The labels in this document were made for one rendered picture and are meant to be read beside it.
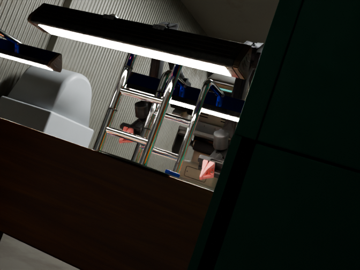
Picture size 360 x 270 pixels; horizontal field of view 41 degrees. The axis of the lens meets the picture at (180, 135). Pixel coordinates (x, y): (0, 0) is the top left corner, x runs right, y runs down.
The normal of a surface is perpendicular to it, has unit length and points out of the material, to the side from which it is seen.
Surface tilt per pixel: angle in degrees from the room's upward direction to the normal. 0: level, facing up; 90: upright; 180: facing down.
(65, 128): 90
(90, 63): 90
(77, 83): 90
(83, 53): 90
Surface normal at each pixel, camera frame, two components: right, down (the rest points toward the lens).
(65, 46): 0.87, 0.26
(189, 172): -0.42, -0.10
